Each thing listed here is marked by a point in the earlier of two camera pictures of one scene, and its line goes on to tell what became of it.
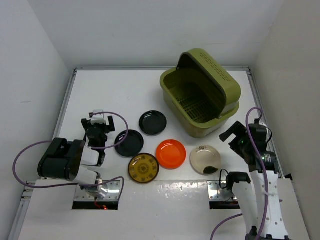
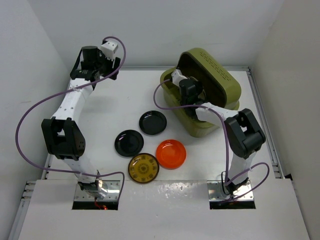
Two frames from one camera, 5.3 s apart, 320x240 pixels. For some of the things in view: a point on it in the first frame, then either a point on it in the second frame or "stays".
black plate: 132,146 stays
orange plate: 171,154 stays
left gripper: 86,123 → 109,62
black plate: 153,122 stays
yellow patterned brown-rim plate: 143,168 stays
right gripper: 237,129 → 199,87
